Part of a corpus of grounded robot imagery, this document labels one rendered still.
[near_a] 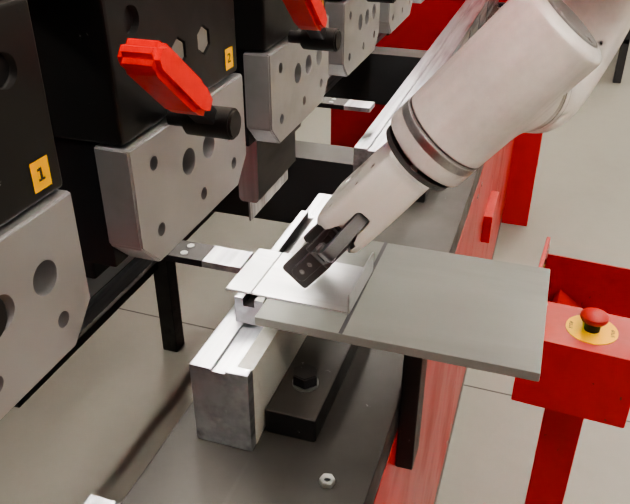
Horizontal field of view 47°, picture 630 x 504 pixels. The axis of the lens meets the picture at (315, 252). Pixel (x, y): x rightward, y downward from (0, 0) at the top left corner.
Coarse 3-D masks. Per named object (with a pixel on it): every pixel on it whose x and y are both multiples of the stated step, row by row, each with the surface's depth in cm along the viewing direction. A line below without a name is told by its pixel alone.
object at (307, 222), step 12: (300, 216) 86; (288, 228) 84; (300, 228) 86; (288, 240) 82; (288, 252) 81; (240, 300) 71; (252, 300) 72; (240, 312) 72; (252, 312) 72; (252, 324) 72
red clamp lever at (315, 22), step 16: (288, 0) 50; (304, 0) 50; (320, 0) 52; (304, 16) 52; (320, 16) 53; (304, 32) 57; (320, 32) 55; (336, 32) 56; (304, 48) 57; (320, 48) 57; (336, 48) 57
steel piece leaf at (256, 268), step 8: (256, 256) 78; (264, 256) 78; (272, 256) 78; (248, 264) 76; (256, 264) 76; (264, 264) 76; (272, 264) 76; (240, 272) 75; (248, 272) 75; (256, 272) 75; (264, 272) 75; (232, 280) 74; (240, 280) 74; (248, 280) 74; (256, 280) 74; (232, 288) 72; (240, 288) 72; (248, 288) 72
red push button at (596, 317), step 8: (584, 312) 102; (592, 312) 102; (600, 312) 102; (584, 320) 102; (592, 320) 101; (600, 320) 101; (608, 320) 101; (584, 328) 103; (592, 328) 102; (600, 328) 103
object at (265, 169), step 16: (256, 144) 64; (272, 144) 68; (288, 144) 72; (256, 160) 65; (272, 160) 68; (288, 160) 73; (240, 176) 66; (256, 176) 65; (272, 176) 69; (240, 192) 67; (256, 192) 66; (272, 192) 72; (256, 208) 69
